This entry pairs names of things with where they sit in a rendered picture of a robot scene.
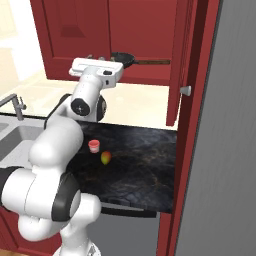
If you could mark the grey fridge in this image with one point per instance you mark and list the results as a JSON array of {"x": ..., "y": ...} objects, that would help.
[{"x": 223, "y": 140}]

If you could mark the grey dishwasher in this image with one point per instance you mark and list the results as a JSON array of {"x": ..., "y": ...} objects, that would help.
[{"x": 130, "y": 235}]

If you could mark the steel sink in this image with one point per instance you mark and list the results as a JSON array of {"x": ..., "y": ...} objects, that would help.
[{"x": 16, "y": 140}]

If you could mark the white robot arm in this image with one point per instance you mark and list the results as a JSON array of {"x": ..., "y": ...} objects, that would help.
[{"x": 53, "y": 146}]

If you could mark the red open cabinet door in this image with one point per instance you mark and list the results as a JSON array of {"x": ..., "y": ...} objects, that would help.
[{"x": 180, "y": 50}]

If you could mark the red tall side panel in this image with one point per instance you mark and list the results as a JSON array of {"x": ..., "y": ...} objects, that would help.
[{"x": 196, "y": 133}]

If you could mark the grey tap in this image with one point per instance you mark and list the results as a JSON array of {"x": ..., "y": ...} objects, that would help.
[{"x": 17, "y": 103}]

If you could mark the silver cabinet door knob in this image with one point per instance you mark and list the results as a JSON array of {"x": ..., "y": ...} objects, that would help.
[{"x": 186, "y": 90}]

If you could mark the red closed cabinet door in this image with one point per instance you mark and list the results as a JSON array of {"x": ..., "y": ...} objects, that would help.
[{"x": 76, "y": 26}]

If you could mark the red wall cabinet carcass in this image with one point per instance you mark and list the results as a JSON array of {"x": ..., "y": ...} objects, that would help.
[{"x": 143, "y": 30}]

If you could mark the pink cup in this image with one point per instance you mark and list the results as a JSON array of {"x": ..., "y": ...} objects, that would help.
[{"x": 94, "y": 146}]

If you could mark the green red mango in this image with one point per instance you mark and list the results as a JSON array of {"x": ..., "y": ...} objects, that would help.
[{"x": 106, "y": 157}]

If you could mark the red base cabinet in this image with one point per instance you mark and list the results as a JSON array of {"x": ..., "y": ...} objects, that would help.
[{"x": 20, "y": 245}]

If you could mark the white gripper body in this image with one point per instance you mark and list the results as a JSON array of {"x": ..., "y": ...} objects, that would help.
[{"x": 96, "y": 64}]

